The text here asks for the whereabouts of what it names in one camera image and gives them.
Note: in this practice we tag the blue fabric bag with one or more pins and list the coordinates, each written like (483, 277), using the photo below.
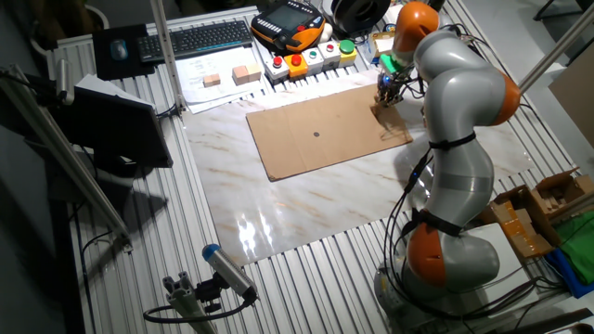
(566, 278)

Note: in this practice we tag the black computer keyboard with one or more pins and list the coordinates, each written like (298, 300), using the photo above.
(195, 39)

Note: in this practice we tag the brown cardboard panel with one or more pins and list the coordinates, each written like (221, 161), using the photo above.
(577, 106)

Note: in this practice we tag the medium wooden block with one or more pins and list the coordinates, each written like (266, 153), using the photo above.
(212, 80)

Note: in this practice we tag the white paper behind monitor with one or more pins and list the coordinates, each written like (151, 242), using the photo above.
(107, 90)

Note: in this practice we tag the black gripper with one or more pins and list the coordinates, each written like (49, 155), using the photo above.
(390, 86)

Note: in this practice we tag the white marble pattern sheet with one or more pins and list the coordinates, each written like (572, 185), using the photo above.
(301, 209)

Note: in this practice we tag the red mushroom button white box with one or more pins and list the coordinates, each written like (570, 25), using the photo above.
(277, 69)

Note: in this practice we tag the brown cardboard sheet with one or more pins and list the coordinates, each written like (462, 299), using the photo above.
(315, 134)

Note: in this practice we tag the silver cylindrical camera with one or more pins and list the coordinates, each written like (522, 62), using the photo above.
(65, 81)

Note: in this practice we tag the brown taped cardboard box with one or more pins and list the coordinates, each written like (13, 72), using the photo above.
(520, 227)

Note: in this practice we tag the green cloth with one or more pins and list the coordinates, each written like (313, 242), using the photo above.
(580, 246)

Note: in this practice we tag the small red button white box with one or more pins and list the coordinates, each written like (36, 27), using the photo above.
(329, 55)

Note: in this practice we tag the black filament spool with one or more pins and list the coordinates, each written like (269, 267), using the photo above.
(359, 14)

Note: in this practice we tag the upright aluminium post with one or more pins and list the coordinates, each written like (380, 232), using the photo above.
(167, 55)

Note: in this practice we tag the aluminium frame strut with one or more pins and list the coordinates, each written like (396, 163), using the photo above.
(60, 153)

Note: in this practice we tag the green button white box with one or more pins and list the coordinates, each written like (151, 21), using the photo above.
(313, 60)

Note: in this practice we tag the large wooden cube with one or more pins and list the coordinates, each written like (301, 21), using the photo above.
(255, 72)
(240, 75)

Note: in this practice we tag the green button yellow box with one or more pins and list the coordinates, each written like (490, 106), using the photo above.
(347, 50)

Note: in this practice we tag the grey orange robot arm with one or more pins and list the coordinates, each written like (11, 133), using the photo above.
(464, 93)

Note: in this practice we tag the small open cardboard box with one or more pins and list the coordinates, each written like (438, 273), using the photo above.
(381, 45)

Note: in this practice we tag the slanted aluminium post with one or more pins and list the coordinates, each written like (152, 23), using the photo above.
(557, 46)

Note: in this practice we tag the silver depth camera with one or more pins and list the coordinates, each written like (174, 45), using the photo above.
(229, 271)

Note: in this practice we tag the open cardboard box wooden pieces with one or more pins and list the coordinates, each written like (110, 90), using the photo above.
(561, 190)

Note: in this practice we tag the black computer monitor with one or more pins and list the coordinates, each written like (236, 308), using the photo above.
(116, 130)

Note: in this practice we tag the red button orange box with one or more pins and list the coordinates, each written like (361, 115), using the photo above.
(296, 67)

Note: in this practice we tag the printed white paper sheets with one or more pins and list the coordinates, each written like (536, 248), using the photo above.
(209, 60)

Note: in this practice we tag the dark computer mouse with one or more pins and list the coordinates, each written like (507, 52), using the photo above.
(119, 49)

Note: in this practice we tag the aluminium camera mount profile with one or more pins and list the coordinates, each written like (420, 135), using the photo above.
(185, 301)

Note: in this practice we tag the black mouse pad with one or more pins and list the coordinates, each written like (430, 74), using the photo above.
(104, 65)

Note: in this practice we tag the black orange teach pendant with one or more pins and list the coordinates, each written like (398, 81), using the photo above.
(285, 23)

